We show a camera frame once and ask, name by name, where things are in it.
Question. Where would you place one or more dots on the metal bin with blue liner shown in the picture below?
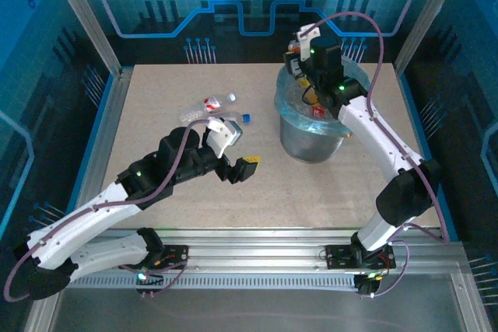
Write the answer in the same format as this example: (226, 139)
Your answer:
(311, 126)

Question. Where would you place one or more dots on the metal waste bin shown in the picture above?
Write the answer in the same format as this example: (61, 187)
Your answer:
(307, 147)

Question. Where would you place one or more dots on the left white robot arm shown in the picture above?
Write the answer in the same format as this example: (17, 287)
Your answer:
(89, 223)

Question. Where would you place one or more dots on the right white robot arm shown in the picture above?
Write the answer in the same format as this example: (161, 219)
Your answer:
(369, 139)

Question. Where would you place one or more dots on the clear bottle blue cap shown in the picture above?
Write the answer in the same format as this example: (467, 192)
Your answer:
(246, 117)

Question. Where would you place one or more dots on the red-white label bottle white cap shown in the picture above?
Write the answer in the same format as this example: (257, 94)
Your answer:
(212, 103)

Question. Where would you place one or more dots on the blue table edge trim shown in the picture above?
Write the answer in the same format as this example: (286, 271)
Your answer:
(414, 114)
(92, 135)

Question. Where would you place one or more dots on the black connector block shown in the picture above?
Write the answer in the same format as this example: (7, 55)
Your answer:
(155, 280)
(365, 287)

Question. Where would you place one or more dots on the steel front panel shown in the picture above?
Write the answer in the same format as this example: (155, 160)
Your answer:
(253, 312)

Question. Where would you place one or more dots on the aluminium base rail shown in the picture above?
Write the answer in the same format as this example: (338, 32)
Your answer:
(253, 248)

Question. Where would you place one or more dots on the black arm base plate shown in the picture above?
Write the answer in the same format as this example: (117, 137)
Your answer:
(336, 256)
(177, 252)

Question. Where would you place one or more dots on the aluminium frame side beam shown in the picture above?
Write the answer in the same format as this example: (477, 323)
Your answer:
(102, 141)
(468, 301)

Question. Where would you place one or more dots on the aluminium frame post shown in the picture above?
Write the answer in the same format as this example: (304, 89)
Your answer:
(428, 17)
(86, 17)

